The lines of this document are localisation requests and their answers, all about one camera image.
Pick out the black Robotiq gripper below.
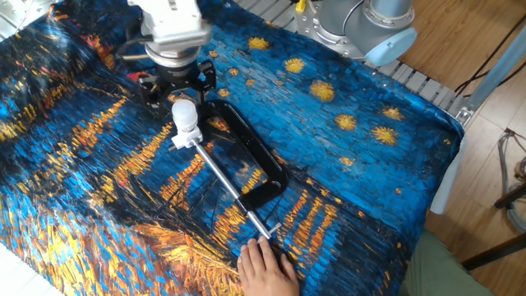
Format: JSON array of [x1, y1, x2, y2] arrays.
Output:
[[136, 59, 219, 106]]

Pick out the white bulb socket block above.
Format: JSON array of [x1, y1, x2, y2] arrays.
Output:
[[169, 127, 205, 152]]

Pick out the light blue post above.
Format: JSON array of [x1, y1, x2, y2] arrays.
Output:
[[430, 48, 526, 216]]

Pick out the starry night print tablecloth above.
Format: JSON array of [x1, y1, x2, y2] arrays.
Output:
[[0, 0, 467, 296]]

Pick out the white light bulb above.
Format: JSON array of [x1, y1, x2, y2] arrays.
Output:
[[168, 98, 201, 132]]

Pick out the black metal stand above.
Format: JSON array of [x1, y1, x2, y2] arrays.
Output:
[[459, 130, 526, 274]]

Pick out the black C-clamp with metal screw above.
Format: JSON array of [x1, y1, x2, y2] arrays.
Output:
[[169, 99, 291, 244]]

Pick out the green trousers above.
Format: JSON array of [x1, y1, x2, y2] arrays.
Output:
[[401, 229, 526, 296]]

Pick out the person's left hand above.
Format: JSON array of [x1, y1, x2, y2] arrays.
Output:
[[237, 238, 302, 296]]

